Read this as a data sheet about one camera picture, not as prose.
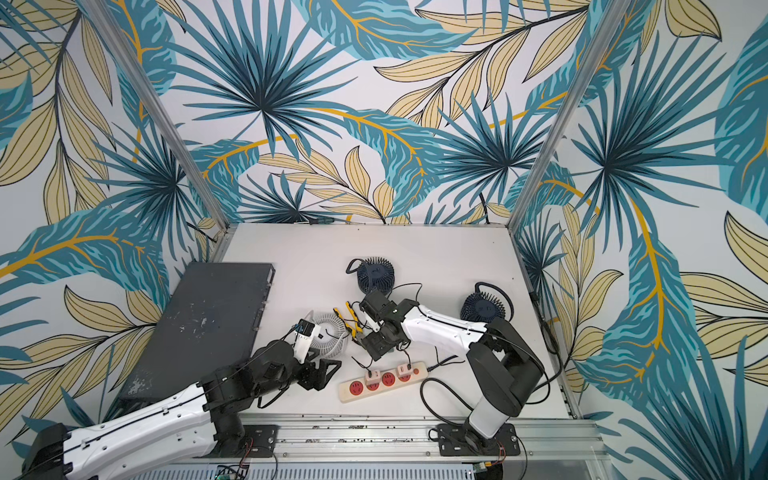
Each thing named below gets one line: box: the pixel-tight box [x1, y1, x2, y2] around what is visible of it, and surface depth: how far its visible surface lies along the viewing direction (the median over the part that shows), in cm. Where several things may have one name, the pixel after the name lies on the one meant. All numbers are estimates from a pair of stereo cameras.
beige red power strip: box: [339, 362, 429, 403], surface depth 81 cm
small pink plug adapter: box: [397, 364, 413, 377], surface depth 80 cm
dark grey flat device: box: [119, 262, 276, 405], surface depth 91 cm
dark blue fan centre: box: [357, 256, 395, 295], surface depth 103 cm
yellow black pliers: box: [333, 301, 363, 341], surface depth 94 cm
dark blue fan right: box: [460, 281, 514, 324], surface depth 95 cm
